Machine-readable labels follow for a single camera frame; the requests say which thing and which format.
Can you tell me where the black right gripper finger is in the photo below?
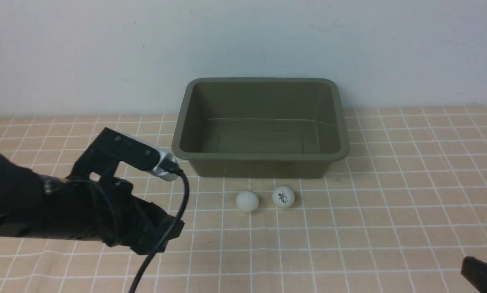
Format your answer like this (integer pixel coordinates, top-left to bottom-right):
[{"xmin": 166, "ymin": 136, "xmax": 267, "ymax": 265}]
[{"xmin": 461, "ymin": 256, "xmax": 487, "ymax": 293}]

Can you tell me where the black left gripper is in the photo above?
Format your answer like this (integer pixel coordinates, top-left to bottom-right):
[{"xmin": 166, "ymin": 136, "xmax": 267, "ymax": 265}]
[{"xmin": 0, "ymin": 177, "xmax": 185, "ymax": 255}]

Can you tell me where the olive green plastic bin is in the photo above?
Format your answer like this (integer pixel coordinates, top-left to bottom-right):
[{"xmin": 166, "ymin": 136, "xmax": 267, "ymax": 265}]
[{"xmin": 171, "ymin": 77, "xmax": 350, "ymax": 179}]

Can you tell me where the white ping-pong ball with logo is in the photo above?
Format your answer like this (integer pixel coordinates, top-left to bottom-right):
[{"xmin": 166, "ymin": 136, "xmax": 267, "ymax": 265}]
[{"xmin": 271, "ymin": 185, "xmax": 296, "ymax": 208}]

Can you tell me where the peach grid-pattern tablecloth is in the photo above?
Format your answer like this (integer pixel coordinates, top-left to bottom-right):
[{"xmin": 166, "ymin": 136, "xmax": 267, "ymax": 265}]
[{"xmin": 0, "ymin": 105, "xmax": 487, "ymax": 293}]

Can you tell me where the plain white ping-pong ball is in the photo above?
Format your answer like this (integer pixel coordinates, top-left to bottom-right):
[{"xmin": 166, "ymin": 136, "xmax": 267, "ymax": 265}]
[{"xmin": 236, "ymin": 190, "xmax": 260, "ymax": 214}]

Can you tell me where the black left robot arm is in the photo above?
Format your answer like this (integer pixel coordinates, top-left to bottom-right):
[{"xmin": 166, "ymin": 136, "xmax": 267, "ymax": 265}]
[{"xmin": 0, "ymin": 153, "xmax": 185, "ymax": 255}]

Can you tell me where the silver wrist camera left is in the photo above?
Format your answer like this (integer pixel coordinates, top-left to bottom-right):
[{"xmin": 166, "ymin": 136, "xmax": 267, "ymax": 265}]
[{"xmin": 70, "ymin": 127, "xmax": 183, "ymax": 182}]

